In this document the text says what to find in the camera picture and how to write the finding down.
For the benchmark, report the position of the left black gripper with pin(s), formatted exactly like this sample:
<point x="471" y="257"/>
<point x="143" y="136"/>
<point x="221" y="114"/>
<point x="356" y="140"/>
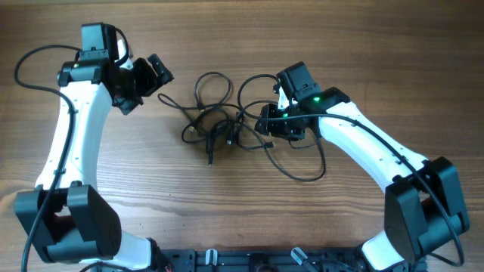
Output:
<point x="150" y="81"/>

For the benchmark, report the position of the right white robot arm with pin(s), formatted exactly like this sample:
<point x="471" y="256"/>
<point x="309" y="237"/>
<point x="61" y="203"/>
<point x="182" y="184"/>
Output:
<point x="424" y="207"/>

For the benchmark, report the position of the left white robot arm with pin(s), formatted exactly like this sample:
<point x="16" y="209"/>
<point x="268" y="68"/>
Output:
<point x="66" y="219"/>

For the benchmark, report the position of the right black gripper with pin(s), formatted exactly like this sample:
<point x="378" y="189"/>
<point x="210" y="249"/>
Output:
<point x="268" y="126"/>

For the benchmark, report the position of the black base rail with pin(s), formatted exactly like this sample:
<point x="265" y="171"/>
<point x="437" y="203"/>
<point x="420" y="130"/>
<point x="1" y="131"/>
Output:
<point x="323" y="260"/>

